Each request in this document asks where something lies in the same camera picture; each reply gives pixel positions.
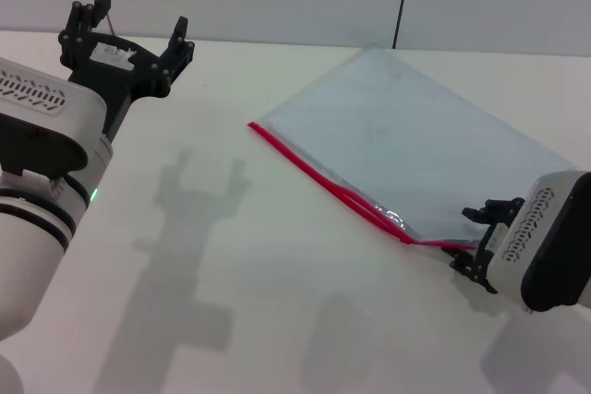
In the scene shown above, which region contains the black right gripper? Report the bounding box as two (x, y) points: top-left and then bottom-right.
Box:
(441, 197), (526, 295)

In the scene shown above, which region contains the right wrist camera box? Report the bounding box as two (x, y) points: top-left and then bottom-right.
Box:
(488, 171), (591, 316)

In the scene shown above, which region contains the clear document bag red zip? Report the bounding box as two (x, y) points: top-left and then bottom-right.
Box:
(247, 45), (578, 257)

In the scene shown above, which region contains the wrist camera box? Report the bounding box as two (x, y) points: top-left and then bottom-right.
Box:
(488, 171), (591, 316)
(0, 57), (109, 179)

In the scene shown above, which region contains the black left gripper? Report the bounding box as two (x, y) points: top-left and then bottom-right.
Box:
(57, 0), (197, 140)

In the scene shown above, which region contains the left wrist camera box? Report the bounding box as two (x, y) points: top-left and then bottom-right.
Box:
(0, 57), (109, 179)

